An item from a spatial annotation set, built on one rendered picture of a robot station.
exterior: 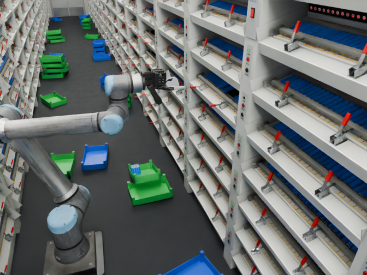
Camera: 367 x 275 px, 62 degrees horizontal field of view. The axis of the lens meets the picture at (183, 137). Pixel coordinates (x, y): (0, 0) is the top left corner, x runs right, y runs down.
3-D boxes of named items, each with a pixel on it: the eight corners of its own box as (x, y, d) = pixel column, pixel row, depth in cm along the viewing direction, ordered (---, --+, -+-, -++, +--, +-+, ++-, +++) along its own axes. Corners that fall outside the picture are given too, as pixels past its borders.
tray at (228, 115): (237, 132, 141) (234, 116, 135) (191, 88, 190) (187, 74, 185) (275, 114, 143) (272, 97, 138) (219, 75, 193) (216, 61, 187)
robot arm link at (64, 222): (49, 249, 161) (40, 225, 152) (60, 225, 176) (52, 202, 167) (78, 248, 161) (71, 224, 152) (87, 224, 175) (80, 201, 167)
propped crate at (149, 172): (129, 173, 254) (127, 163, 252) (152, 168, 260) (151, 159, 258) (135, 184, 226) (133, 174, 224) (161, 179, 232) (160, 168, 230)
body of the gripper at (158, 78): (167, 72, 143) (142, 75, 140) (167, 90, 148) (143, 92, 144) (163, 68, 150) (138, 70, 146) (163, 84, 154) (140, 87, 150)
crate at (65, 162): (71, 179, 247) (69, 171, 243) (45, 181, 245) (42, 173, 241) (76, 158, 273) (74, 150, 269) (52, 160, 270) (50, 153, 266)
